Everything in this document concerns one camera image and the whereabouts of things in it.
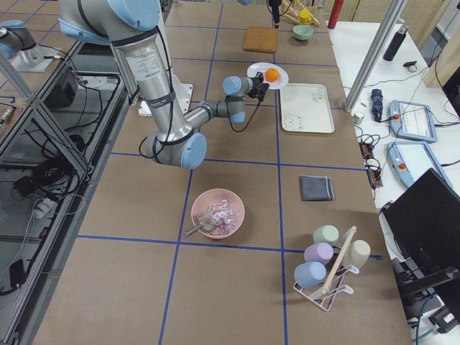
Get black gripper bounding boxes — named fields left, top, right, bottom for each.
left=266, top=0, right=282, bottom=28
left=247, top=72, right=270, bottom=101

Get orange fruit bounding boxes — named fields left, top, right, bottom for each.
left=264, top=68, right=280, bottom=83

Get white round plate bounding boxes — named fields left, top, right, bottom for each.
left=247, top=63, right=289, bottom=90

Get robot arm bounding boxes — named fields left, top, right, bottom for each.
left=237, top=0, right=282, bottom=29
left=59, top=1, right=269, bottom=169

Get wooden grain serving tray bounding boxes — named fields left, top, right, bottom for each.
left=243, top=27, right=278, bottom=54

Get cream bear tray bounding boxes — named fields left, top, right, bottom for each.
left=280, top=83, right=335, bottom=134

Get wooden mug rack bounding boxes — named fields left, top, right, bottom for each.
left=281, top=0, right=321, bottom=27

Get yellow mug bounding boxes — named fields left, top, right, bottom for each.
left=298, top=9, right=313, bottom=25

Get light green bowl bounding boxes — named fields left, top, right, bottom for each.
left=293, top=24, right=314, bottom=41

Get red bottle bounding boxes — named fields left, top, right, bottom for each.
left=327, top=0, right=344, bottom=29

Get folded dark umbrella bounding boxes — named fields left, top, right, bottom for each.
left=371, top=88, right=383, bottom=122

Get folded grey cloth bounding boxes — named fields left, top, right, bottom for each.
left=299, top=175, right=335, bottom=201

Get black bottle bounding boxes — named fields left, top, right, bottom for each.
left=382, top=24, right=408, bottom=62

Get pink bowl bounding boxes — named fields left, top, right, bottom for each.
left=190, top=188, right=245, bottom=240

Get clear ice cubes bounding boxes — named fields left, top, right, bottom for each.
left=208, top=198, right=238, bottom=236

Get far teach pendant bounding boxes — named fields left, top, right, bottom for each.
left=389, top=100, right=438, bottom=143

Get teach pendant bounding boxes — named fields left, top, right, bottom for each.
left=387, top=141, right=453, bottom=188
left=389, top=100, right=438, bottom=143

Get metal scoop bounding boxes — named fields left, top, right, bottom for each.
left=185, top=211, right=217, bottom=236

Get green cup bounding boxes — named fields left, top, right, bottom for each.
left=313, top=224, right=339, bottom=246

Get near teach pendant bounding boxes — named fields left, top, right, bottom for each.
left=387, top=141, right=453, bottom=188

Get purple cup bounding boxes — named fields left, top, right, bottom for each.
left=303, top=242, right=334, bottom=265

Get wooden rack rod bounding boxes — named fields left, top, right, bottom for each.
left=321, top=226, right=357, bottom=295

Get beige cup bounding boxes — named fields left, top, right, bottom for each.
left=348, top=240, right=371, bottom=269

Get blue cup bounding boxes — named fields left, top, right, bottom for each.
left=294, top=262, right=326, bottom=288

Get black laptop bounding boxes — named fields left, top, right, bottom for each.
left=383, top=168, right=459, bottom=274

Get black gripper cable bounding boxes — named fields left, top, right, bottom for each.
left=228, top=96, right=262, bottom=133

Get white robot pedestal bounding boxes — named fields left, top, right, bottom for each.
left=138, top=0, right=193, bottom=119

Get aluminium frame post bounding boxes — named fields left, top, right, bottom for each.
left=343, top=0, right=408, bottom=113

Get white wire cup rack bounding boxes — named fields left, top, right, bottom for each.
left=293, top=265, right=360, bottom=312

